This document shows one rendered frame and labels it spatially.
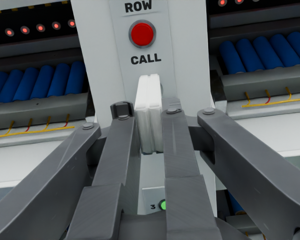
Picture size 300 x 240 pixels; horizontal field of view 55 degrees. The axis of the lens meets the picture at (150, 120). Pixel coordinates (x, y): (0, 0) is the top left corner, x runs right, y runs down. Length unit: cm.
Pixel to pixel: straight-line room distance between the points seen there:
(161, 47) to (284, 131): 15
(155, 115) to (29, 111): 20
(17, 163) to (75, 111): 8
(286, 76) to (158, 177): 16
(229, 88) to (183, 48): 10
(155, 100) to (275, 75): 18
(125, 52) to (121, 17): 2
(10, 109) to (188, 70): 20
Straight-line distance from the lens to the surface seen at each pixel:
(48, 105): 32
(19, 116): 34
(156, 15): 22
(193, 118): 15
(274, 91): 32
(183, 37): 22
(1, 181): 31
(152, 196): 28
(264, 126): 30
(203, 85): 23
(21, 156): 32
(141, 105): 16
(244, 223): 41
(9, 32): 42
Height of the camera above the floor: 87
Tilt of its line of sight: 23 degrees down
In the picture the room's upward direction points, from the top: 8 degrees counter-clockwise
